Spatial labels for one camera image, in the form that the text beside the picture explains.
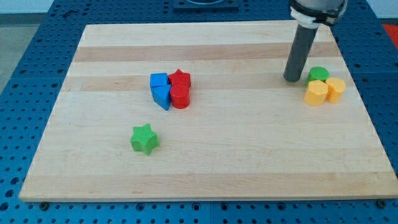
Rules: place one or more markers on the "wooden board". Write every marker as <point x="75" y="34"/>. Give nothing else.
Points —
<point x="247" y="134"/>

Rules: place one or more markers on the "red star block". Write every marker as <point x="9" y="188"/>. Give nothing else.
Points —
<point x="179" y="77"/>

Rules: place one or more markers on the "green star block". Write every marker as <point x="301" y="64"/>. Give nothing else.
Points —
<point x="144" y="139"/>

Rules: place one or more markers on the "red cylinder block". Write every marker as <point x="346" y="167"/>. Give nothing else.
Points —
<point x="180" y="95"/>

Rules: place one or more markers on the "blue triangle block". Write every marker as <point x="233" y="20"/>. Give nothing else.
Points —
<point x="161" y="96"/>

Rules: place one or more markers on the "blue cube block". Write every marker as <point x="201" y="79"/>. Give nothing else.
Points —
<point x="158" y="79"/>

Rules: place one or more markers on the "yellow hexagon block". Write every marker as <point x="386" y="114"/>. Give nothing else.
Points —
<point x="316" y="93"/>

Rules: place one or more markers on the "green cylinder block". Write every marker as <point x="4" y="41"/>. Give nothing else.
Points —
<point x="317" y="73"/>

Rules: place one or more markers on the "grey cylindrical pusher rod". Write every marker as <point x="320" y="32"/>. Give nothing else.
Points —
<point x="299" y="52"/>

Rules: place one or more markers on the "yellow cylinder block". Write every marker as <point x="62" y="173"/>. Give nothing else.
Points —
<point x="336" y="88"/>

